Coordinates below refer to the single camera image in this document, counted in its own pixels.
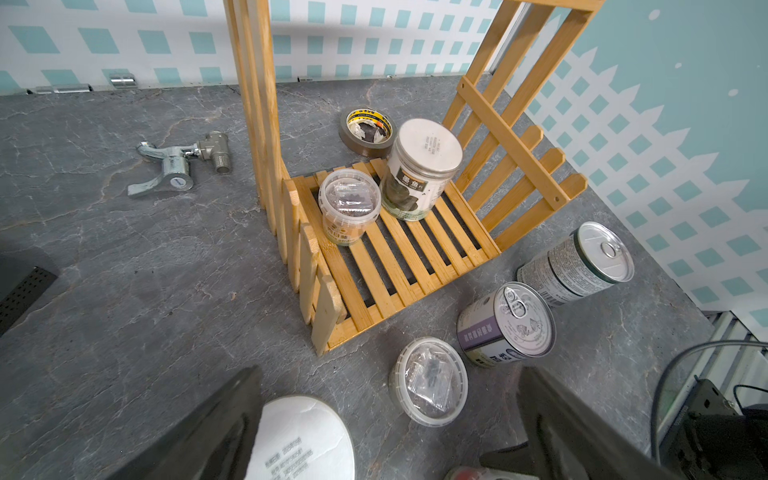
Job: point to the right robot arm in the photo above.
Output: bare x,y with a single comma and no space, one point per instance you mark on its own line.
708,438

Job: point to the white lid can shelf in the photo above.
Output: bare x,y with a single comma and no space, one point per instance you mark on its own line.
423,159

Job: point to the tall silver green can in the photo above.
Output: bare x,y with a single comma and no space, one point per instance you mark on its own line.
590,260

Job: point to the green label pull-tab can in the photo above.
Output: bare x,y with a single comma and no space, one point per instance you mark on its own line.
510,324

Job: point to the metal valve fitting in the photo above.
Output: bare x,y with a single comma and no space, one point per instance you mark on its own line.
175,167

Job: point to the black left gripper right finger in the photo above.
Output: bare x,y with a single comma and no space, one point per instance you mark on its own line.
567,440

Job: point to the clear plastic seed jar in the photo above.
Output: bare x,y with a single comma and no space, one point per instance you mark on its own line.
429,382

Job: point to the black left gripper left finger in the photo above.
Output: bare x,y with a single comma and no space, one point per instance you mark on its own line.
215,441

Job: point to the black network switch box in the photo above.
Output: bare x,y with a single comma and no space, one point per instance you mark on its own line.
24,293

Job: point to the large white lid can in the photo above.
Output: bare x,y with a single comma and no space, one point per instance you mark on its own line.
301,437

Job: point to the wooden two-tier shelf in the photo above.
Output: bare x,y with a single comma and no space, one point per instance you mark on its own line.
500,192

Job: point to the brown tape roll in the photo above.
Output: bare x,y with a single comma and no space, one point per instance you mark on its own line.
367,132

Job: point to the red seed plastic jar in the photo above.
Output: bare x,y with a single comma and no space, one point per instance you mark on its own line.
482,473

